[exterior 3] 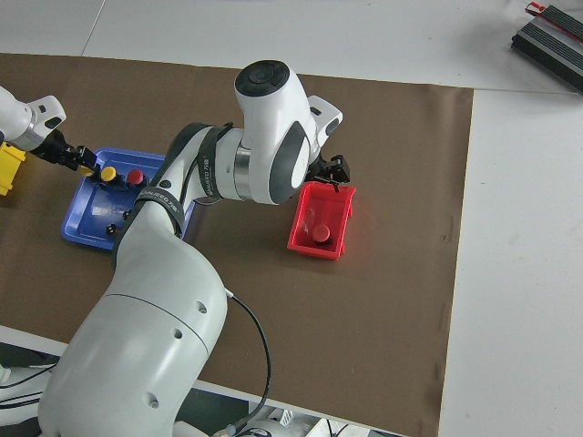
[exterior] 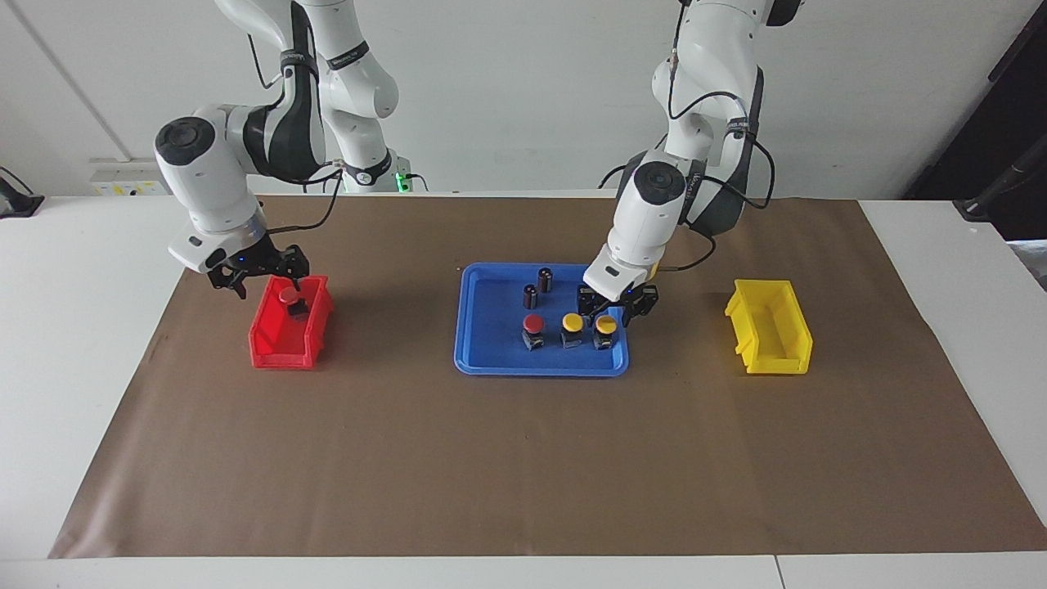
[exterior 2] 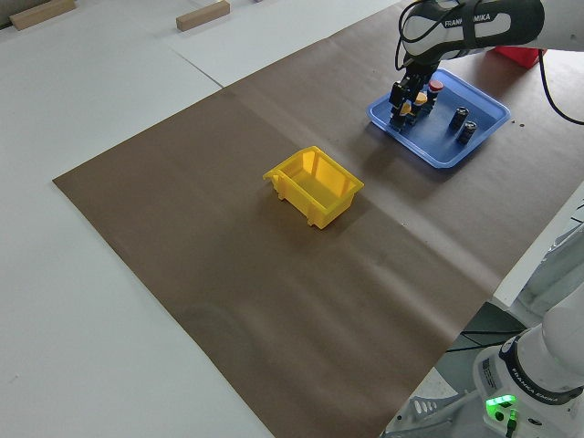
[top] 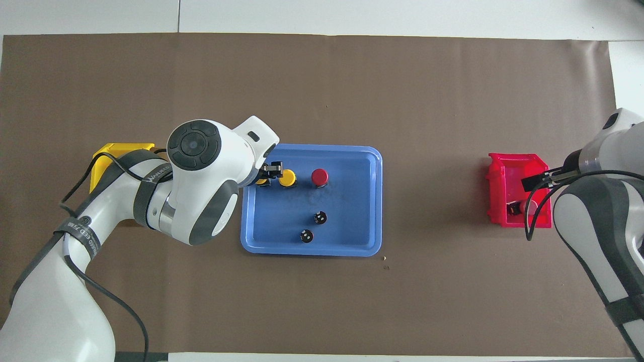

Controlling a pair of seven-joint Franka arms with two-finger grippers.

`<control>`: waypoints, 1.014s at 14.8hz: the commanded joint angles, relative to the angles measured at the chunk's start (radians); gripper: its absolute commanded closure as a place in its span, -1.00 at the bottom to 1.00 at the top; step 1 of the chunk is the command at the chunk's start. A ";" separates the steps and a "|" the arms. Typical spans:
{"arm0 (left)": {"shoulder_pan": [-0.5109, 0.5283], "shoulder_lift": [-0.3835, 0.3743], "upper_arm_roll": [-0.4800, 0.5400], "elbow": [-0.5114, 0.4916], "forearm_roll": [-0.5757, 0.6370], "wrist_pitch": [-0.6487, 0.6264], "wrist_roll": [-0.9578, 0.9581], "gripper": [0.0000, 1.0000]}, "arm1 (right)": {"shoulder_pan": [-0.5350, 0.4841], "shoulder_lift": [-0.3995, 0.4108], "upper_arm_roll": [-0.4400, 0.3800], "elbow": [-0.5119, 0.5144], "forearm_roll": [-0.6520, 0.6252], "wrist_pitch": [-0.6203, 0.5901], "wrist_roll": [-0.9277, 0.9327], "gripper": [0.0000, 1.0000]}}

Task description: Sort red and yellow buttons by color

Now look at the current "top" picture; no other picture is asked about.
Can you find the yellow push button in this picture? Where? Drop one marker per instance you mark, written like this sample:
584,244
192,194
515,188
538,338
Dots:
262,182
288,178

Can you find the red push button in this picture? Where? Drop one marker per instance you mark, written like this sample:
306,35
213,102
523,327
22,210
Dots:
319,177
513,207

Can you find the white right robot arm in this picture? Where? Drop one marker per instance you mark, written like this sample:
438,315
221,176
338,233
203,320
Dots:
593,226

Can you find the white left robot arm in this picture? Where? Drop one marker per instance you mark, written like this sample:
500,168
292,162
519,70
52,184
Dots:
231,151

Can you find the red plastic storage bin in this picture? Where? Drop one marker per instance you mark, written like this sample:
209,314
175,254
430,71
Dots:
498,191

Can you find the small black button part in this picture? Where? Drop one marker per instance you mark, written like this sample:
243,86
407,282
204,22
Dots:
307,236
320,217

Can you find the blue plastic tray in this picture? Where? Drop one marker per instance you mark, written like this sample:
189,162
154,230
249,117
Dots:
347,221

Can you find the brown paper table mat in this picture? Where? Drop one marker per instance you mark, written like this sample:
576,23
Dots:
402,100

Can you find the yellow plastic storage bin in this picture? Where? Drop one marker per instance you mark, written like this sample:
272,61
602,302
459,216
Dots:
113,151

